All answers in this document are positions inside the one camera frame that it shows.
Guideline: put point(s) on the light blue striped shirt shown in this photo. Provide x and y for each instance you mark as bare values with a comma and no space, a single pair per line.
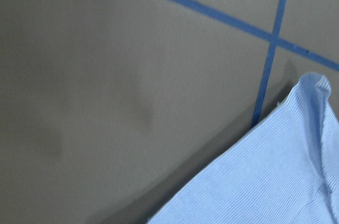
285,170

